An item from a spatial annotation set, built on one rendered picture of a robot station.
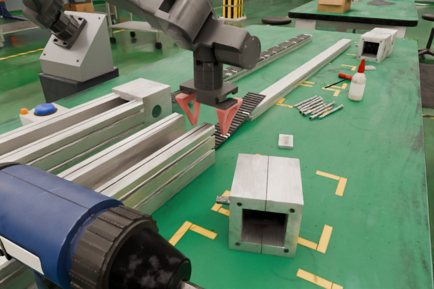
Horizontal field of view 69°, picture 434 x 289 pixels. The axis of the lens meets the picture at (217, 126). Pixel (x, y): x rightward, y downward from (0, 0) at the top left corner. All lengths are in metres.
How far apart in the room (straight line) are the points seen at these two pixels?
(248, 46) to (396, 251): 0.37
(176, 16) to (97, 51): 0.67
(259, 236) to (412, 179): 0.34
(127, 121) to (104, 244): 0.50
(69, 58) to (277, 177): 0.89
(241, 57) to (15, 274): 0.41
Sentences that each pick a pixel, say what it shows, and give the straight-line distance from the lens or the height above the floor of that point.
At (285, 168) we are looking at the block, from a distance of 0.46.
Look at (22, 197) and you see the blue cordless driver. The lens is 0.24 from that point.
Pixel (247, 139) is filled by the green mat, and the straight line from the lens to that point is 0.70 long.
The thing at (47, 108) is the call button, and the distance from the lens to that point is 0.77.
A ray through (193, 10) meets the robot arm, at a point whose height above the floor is 1.06.
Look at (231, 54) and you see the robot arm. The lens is 0.53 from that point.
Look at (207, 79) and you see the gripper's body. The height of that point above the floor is 0.94.
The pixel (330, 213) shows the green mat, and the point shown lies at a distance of 0.54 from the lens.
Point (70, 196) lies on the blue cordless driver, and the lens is 0.23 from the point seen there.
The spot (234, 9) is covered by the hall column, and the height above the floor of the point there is 0.22.
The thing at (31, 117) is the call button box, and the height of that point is 0.84.
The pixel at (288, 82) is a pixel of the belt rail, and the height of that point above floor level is 0.81.
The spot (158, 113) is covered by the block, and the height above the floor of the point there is 0.82.
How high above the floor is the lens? 1.13
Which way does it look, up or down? 28 degrees down
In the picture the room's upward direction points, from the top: straight up
